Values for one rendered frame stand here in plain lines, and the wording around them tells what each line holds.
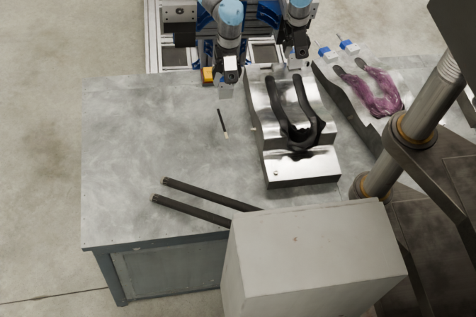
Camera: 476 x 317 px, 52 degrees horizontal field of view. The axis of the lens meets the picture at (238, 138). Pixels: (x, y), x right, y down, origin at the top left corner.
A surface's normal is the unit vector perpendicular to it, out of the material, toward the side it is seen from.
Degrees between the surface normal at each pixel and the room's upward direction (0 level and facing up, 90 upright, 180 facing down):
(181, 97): 0
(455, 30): 90
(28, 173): 0
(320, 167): 0
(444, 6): 90
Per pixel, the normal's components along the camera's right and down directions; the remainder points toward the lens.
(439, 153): 0.08, -0.55
